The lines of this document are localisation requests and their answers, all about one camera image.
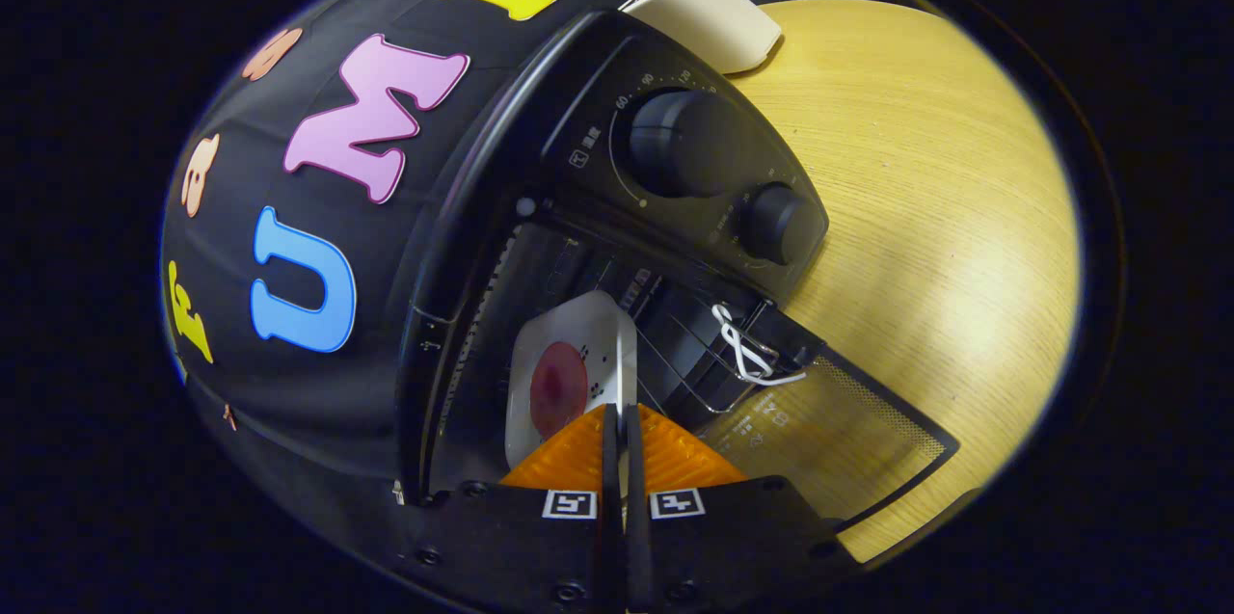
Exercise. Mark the black toaster oven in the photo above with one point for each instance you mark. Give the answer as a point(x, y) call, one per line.
point(675, 142)

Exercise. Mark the red cloth clip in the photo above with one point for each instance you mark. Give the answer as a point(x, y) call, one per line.
point(228, 417)

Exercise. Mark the black backdrop cloth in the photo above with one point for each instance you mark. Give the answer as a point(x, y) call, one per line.
point(318, 402)

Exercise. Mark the white bread toaster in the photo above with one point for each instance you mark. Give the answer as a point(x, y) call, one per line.
point(709, 16)

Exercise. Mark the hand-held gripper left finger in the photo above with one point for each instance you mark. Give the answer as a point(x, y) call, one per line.
point(511, 537)

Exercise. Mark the white square plate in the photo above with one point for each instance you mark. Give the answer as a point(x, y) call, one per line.
point(603, 344)

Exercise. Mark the pink meat slice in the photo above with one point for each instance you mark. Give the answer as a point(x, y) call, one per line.
point(557, 387)

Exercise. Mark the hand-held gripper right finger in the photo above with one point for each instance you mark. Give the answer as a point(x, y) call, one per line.
point(733, 537)

